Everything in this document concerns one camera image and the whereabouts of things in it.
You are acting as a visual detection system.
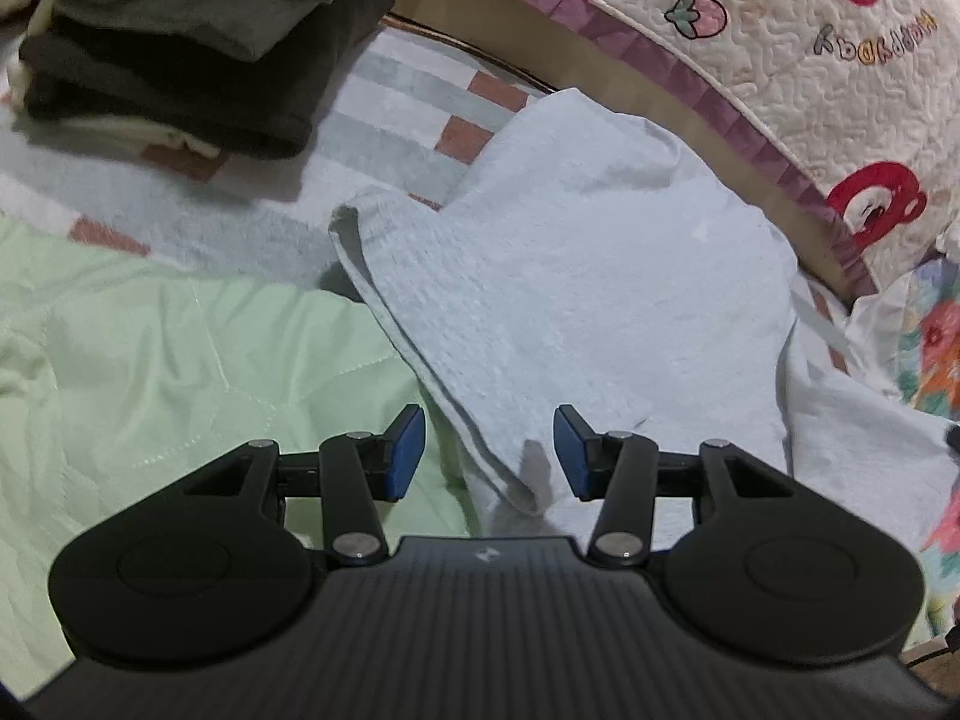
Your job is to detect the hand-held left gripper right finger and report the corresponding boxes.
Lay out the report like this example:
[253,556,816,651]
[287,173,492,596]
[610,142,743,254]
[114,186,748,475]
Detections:
[553,403,797,569]

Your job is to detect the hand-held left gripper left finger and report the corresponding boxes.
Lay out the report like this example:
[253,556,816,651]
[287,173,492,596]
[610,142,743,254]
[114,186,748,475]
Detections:
[184,403,428,569]

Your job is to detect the light blue garment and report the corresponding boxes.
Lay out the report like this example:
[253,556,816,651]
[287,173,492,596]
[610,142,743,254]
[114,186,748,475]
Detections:
[330,88,800,515]

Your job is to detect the white garment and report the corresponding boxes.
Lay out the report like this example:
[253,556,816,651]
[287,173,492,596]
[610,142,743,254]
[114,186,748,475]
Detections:
[480,270,960,563]

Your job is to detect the light green quilt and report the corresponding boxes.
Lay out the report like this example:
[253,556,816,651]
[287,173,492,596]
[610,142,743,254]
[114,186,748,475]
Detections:
[0,214,481,698]

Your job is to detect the striped checked blanket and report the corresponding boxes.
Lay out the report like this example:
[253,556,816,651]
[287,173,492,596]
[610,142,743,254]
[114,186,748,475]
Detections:
[0,15,852,376]

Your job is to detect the floral cloth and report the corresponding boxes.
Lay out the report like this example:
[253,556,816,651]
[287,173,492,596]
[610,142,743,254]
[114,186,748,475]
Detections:
[892,255,960,646]

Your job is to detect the cream folded garment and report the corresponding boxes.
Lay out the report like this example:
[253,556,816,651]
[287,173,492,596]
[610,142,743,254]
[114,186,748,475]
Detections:
[82,116,226,158]

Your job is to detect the tan bed edge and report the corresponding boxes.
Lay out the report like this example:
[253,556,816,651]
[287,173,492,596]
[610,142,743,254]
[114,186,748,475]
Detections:
[382,0,863,293]

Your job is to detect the dark brown folded garment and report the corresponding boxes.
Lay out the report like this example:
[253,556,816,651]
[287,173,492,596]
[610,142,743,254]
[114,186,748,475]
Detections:
[19,0,395,160]

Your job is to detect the cream quilted cover red print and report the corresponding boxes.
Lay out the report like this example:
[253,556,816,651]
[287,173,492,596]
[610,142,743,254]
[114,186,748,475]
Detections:
[405,0,960,301]

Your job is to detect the grey-green folded garment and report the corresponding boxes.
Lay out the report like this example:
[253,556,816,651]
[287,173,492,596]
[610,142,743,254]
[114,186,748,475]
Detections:
[56,0,391,65]

